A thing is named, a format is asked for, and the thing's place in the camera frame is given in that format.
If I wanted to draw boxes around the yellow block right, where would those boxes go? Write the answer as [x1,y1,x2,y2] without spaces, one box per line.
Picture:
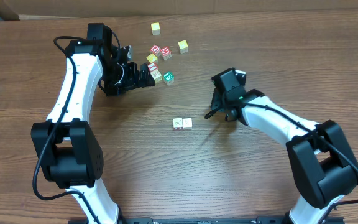
[178,40,189,54]

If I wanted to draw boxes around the plain cream block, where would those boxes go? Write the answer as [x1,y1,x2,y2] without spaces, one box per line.
[182,118,193,130]

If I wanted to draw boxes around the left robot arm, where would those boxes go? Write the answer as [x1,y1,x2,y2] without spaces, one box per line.
[30,23,156,223]

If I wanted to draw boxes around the red M letter block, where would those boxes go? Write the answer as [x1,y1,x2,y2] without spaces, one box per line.
[160,47,172,60]

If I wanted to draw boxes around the yellow block left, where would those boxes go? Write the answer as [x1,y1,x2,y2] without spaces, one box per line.
[146,53,158,64]

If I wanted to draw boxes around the red I letter block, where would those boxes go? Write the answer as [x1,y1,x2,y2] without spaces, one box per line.
[147,63,158,73]

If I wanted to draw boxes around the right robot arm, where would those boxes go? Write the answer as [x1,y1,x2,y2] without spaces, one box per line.
[205,68,358,223]

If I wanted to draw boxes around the yellow block far top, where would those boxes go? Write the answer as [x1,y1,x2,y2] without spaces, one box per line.
[150,22,161,35]

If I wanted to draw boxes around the green F letter block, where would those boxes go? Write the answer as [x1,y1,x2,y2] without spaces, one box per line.
[163,72,175,85]

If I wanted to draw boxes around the red C letter block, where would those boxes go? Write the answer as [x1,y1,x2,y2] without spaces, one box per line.
[150,45,161,57]

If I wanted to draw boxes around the cream block red X side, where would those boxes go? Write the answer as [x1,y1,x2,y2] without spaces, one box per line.
[173,118,183,130]

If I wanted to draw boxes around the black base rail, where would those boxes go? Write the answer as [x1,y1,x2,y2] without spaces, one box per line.
[68,216,345,224]

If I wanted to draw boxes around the cream picture block yellow side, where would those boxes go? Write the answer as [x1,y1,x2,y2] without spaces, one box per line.
[150,69,162,83]

